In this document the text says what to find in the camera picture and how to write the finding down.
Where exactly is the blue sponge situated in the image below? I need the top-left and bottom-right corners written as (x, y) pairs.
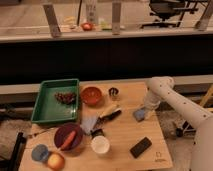
top-left (133, 108), bottom-right (145, 122)

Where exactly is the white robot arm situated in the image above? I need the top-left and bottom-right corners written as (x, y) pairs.
top-left (143, 76), bottom-right (213, 171)

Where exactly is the black phone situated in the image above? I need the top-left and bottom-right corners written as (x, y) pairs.
top-left (130, 137), bottom-right (152, 158)

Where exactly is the small metal cup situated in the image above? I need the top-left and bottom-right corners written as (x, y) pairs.
top-left (109, 87), bottom-right (119, 100)

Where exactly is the white cup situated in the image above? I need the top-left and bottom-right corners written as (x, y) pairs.
top-left (91, 136), bottom-right (110, 155)

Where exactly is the orange bowl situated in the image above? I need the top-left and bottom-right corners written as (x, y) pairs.
top-left (80, 87), bottom-right (102, 106)

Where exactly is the bunch of dark grapes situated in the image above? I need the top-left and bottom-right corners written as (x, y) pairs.
top-left (55, 93), bottom-right (76, 105)

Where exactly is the orange carrot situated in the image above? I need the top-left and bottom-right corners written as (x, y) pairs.
top-left (60, 131), bottom-right (76, 150)

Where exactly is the purple plate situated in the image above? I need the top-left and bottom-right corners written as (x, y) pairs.
top-left (54, 123), bottom-right (83, 151)

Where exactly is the green plastic tray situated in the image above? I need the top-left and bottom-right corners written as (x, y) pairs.
top-left (31, 79), bottom-right (79, 124)

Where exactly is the black office chair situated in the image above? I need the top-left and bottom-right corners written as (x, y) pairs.
top-left (141, 0), bottom-right (198, 29)

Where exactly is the red yellow apple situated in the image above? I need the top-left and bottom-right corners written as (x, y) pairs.
top-left (47, 153), bottom-right (65, 170)

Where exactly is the red fruit on shelf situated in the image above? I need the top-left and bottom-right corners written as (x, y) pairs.
top-left (81, 22), bottom-right (93, 31)

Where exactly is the blue cup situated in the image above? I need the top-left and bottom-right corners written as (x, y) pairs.
top-left (31, 144), bottom-right (49, 162)

